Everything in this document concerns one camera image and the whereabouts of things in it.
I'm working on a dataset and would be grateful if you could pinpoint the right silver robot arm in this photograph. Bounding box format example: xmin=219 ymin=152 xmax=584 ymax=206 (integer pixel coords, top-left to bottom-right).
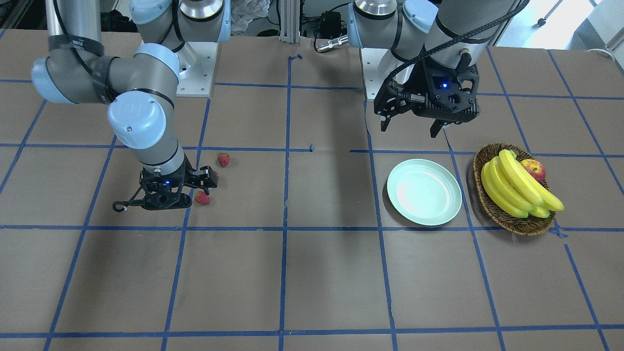
xmin=31 ymin=0 xmax=231 ymax=213

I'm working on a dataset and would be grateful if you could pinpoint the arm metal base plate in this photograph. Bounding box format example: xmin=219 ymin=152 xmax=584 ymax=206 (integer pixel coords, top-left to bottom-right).
xmin=360 ymin=47 xmax=394 ymax=102
xmin=176 ymin=42 xmax=219 ymax=98

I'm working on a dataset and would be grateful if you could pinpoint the light green plate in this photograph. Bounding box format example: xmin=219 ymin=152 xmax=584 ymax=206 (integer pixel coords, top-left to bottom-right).
xmin=386 ymin=158 xmax=462 ymax=226

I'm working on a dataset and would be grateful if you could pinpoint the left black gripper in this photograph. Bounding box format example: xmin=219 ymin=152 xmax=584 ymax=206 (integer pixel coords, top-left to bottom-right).
xmin=373 ymin=58 xmax=481 ymax=138

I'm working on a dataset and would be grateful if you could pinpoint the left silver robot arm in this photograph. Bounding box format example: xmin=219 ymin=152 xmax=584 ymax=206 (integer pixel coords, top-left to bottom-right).
xmin=348 ymin=0 xmax=528 ymax=138

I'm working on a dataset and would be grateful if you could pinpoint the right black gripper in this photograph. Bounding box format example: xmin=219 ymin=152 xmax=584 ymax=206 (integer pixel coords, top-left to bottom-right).
xmin=139 ymin=166 xmax=218 ymax=211

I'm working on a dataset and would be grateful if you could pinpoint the yellow banana bunch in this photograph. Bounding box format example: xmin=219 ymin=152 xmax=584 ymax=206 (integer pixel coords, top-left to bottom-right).
xmin=481 ymin=149 xmax=565 ymax=218

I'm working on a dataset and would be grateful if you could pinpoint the brown wicker basket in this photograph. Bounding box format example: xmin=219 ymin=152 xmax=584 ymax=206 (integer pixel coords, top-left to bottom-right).
xmin=468 ymin=142 xmax=556 ymax=236

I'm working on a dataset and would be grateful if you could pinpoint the red apple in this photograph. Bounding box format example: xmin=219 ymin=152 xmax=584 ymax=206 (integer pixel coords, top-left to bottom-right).
xmin=520 ymin=158 xmax=546 ymax=183

